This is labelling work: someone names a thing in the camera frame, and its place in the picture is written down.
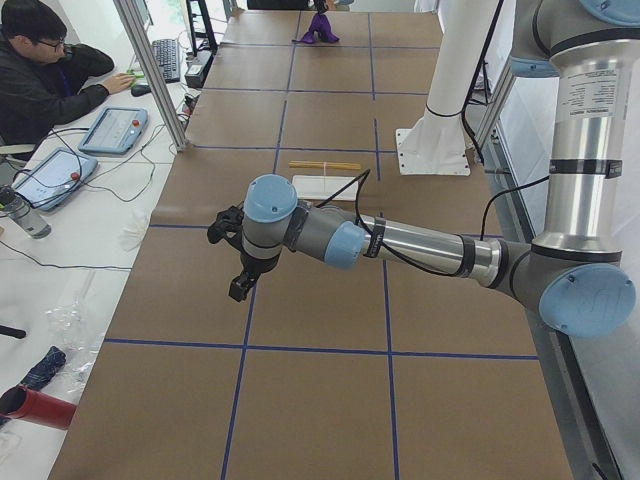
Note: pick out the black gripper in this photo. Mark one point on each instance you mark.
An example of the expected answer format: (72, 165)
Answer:
(319, 5)
(253, 263)

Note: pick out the purple towel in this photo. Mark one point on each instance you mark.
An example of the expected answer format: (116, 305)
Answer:
(320, 30)

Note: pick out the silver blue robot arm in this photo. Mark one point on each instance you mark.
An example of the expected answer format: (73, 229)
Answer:
(570, 273)

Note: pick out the black keyboard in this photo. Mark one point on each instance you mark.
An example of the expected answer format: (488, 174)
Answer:
(167, 56)

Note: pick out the clear plastic wrap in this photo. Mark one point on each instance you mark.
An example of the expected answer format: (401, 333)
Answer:
(79, 333)

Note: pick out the dark blue folded umbrella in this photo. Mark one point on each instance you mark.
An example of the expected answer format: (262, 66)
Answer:
(42, 373)

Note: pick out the blue teach pendant far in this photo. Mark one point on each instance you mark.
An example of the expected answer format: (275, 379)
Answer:
(115, 131)

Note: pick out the blue teach pendant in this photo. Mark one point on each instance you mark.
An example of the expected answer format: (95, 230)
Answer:
(55, 178)
(115, 131)

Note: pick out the black computer mouse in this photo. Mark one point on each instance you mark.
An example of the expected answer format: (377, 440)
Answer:
(139, 90)

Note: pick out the blue teach pendant near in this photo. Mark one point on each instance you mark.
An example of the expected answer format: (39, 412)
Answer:
(55, 178)

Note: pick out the grey water bottle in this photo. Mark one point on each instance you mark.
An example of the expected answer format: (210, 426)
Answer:
(20, 211)

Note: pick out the red cylinder tube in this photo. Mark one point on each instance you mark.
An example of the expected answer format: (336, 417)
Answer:
(21, 403)

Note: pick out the person in black jacket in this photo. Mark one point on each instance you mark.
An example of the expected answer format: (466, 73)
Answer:
(43, 77)

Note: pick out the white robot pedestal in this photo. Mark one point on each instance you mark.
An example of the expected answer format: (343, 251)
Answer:
(435, 145)

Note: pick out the aluminium frame post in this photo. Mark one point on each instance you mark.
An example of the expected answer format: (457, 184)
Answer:
(133, 25)

